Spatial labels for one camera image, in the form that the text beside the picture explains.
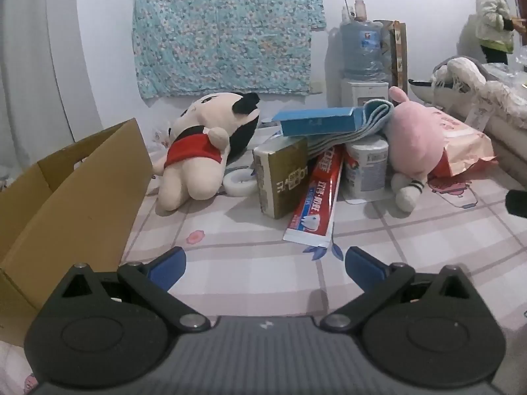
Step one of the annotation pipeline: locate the white plastic bag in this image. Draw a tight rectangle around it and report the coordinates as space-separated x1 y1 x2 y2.
149 121 174 153

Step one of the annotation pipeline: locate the clear plastic bag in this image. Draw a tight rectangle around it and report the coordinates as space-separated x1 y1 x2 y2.
488 47 527 87

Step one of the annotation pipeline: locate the beige sofa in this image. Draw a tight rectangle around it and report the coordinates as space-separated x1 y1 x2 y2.
412 78 527 186

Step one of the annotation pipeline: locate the blue striped towel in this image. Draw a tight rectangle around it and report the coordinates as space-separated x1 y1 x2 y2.
307 99 396 155

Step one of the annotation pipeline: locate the pink red printed plastic bag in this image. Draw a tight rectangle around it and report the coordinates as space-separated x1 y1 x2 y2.
428 105 497 179

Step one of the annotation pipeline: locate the white water dispenser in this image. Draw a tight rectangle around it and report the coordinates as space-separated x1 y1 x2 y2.
341 78 390 110

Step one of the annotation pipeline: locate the brown cardboard box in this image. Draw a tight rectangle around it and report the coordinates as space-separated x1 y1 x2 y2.
0 118 154 348

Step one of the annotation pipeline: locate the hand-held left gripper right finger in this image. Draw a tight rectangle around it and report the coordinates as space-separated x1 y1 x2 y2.
320 246 474 335

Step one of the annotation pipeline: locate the white toilet paper roll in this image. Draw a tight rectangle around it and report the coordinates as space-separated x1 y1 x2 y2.
344 137 390 203

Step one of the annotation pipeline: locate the olive gold box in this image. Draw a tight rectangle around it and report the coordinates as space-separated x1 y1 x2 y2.
252 137 310 220

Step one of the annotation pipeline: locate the blue carton box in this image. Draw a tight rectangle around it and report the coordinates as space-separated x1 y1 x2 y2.
272 106 365 137

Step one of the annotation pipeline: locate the red toothpaste tube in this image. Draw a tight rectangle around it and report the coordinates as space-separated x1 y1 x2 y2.
283 145 344 250

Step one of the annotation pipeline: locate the blue water bottle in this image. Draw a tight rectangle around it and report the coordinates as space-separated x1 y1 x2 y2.
340 20 392 83

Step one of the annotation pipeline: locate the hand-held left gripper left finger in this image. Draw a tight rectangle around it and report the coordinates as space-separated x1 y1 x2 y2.
53 246 211 335

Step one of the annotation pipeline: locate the grey white plush toy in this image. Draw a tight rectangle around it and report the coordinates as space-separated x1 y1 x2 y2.
430 55 488 103

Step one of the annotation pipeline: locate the pink plush doll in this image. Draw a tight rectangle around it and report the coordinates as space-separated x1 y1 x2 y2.
385 86 447 213

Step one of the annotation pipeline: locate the teal floral cloth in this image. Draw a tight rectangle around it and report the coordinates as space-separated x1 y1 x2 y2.
132 0 328 99

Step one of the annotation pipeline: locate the white tape roll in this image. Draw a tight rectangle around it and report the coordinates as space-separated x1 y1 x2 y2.
223 169 258 195

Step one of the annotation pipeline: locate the cream plush doll red shirt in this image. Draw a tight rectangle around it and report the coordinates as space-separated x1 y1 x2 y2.
152 92 262 211

